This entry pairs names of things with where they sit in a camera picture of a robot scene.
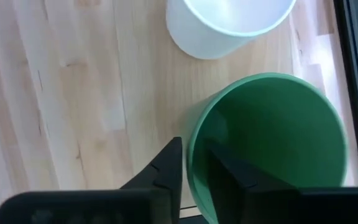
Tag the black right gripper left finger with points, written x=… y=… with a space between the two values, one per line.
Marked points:
x=160 y=180

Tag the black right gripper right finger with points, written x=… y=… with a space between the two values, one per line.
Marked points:
x=247 y=199

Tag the green plastic cup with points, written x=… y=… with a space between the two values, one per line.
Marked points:
x=278 y=130

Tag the white ceramic mug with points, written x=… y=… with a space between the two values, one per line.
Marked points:
x=204 y=34

